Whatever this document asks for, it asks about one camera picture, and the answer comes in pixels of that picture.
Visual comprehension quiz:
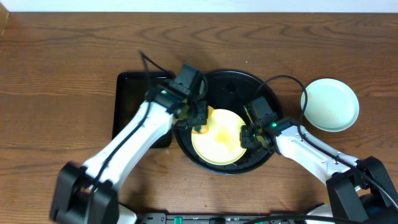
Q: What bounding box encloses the orange green sponge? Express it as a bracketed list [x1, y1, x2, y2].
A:
[192, 106, 214, 134]

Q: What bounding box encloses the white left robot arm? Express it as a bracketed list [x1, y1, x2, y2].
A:
[49, 81, 208, 223]

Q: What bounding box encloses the round black tray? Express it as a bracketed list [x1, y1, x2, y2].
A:
[174, 70, 283, 175]

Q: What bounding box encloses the rectangular black tray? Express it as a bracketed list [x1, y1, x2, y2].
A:
[112, 71, 174, 149]

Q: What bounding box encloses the yellow plate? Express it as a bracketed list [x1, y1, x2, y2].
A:
[191, 109, 246, 166]

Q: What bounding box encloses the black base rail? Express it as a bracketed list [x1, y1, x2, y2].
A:
[136, 212, 352, 224]

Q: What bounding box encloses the mint green plate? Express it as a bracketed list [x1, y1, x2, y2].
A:
[300, 78, 359, 132]

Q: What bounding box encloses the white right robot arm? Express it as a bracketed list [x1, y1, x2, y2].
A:
[240, 118, 397, 223]

